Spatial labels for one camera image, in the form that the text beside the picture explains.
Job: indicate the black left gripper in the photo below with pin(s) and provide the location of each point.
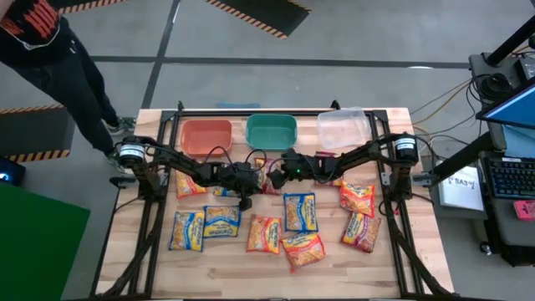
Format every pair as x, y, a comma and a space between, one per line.
234, 175

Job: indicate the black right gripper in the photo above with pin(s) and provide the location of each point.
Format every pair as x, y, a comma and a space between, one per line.
294, 165

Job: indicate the blue Maruchan noodle packet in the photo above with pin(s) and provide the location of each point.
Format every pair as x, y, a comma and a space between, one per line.
300, 212
223, 192
186, 231
221, 221

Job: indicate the orange Maruchan noodle packet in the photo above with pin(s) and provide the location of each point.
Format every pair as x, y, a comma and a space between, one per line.
264, 234
304, 251
190, 188
357, 200

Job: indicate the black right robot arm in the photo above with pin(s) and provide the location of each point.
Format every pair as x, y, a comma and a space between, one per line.
359, 152

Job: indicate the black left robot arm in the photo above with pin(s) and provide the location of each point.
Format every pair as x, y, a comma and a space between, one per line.
184, 165

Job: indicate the teal plastic bin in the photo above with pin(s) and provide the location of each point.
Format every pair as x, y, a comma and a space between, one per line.
271, 131

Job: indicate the orange plastic bin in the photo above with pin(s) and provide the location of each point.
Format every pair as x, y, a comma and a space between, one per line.
205, 138

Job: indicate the clear plastic bin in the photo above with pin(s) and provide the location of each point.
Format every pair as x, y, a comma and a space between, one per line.
342, 127

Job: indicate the black hazard-striped floor mat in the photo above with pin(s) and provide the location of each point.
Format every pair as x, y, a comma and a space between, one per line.
75, 3
267, 12
33, 134

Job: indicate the white paper sign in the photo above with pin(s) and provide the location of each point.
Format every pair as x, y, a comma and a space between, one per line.
462, 192

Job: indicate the person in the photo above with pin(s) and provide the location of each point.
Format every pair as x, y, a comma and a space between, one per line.
62, 83

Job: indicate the black caster wheel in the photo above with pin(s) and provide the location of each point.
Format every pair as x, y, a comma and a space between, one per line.
485, 248

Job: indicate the green floor mat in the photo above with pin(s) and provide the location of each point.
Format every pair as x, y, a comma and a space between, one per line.
37, 251

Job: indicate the black backlit keyboard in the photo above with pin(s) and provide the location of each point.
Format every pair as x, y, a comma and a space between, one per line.
512, 177

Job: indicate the grey equipment cart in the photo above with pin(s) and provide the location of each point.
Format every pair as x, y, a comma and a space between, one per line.
514, 234

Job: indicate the monitor with blue screen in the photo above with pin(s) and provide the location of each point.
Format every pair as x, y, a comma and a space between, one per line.
514, 108

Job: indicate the black device with blue light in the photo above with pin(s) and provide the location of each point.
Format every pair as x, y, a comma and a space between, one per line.
12, 173

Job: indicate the black slanted pole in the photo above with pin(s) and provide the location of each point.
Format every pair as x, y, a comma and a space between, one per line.
510, 42

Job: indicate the black metal table frame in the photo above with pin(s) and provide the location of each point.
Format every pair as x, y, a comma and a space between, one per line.
209, 113

